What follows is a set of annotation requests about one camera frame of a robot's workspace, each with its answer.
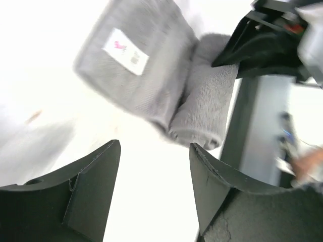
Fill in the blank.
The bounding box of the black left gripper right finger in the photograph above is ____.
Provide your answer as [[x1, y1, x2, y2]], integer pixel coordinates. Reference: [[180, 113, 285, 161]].
[[189, 144, 322, 241]]

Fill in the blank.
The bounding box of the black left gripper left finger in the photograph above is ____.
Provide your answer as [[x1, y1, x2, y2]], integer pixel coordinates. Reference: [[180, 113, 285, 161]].
[[1, 140, 121, 241]]

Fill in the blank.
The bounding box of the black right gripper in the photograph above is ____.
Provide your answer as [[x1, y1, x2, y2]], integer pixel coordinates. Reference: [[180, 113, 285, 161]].
[[212, 1, 310, 81]]

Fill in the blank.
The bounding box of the grey towel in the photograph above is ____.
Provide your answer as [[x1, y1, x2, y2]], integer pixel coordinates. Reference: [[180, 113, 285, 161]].
[[75, 1, 239, 150]]

